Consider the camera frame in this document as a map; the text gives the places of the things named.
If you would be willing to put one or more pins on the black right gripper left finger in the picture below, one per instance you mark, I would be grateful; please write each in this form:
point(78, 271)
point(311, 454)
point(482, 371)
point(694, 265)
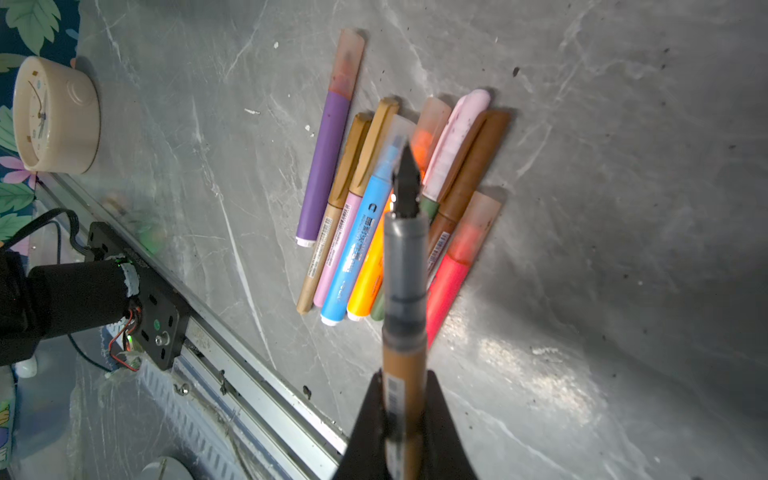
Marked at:
point(364, 457)

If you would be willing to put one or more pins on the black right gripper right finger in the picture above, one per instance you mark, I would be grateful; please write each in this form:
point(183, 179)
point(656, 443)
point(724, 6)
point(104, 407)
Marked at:
point(445, 457)

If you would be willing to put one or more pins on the brown pen body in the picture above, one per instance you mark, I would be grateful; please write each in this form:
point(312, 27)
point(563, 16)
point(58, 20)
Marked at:
point(404, 329)

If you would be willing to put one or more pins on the brown pen brown cap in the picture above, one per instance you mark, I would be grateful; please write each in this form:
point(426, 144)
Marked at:
point(475, 155)

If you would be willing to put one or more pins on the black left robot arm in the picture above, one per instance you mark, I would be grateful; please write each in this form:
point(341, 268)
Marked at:
point(57, 300)

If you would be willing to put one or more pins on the blue highlighter pen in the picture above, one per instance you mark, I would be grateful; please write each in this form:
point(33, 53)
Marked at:
point(365, 224)

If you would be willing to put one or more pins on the red highlighter pen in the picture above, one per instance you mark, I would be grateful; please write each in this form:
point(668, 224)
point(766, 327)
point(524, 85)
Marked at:
point(456, 264)

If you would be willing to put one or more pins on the tan pen gold cap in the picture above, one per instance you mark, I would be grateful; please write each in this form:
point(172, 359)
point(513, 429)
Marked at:
point(332, 210)

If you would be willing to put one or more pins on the pink pen gold cap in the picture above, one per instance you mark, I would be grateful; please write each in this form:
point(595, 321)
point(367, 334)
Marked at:
point(387, 107)

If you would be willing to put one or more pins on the orange highlighter pen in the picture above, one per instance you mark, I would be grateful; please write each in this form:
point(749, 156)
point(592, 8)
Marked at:
point(432, 120)

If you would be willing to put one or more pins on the green pen pink cap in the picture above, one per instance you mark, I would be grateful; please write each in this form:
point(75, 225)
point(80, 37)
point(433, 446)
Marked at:
point(459, 123)

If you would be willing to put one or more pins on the purple highlighter pen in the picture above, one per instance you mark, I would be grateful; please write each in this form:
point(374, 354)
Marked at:
point(331, 132)

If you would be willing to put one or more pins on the pale green rounded object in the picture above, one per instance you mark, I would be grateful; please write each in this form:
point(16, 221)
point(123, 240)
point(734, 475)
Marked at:
point(164, 468)

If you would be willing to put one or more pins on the beige round clock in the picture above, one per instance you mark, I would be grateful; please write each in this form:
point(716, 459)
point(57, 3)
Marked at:
point(56, 117)

